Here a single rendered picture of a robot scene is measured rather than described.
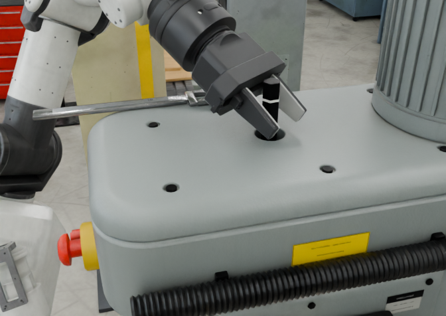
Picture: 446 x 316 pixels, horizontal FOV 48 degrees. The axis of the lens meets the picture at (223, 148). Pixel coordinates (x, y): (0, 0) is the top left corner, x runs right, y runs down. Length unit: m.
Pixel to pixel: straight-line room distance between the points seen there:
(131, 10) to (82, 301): 2.57
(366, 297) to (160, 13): 0.43
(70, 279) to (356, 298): 2.68
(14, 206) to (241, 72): 0.51
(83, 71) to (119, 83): 0.17
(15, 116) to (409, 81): 0.63
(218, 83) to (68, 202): 3.35
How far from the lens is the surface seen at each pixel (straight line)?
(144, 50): 2.37
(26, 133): 0.92
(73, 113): 0.69
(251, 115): 0.58
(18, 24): 5.21
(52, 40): 0.91
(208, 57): 0.59
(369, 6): 8.11
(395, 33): 0.65
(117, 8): 0.65
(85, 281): 3.20
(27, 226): 0.93
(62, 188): 4.03
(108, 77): 2.40
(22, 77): 0.92
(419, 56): 0.62
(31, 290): 0.83
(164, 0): 0.63
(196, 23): 0.60
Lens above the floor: 2.18
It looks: 30 degrees down
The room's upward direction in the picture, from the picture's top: straight up
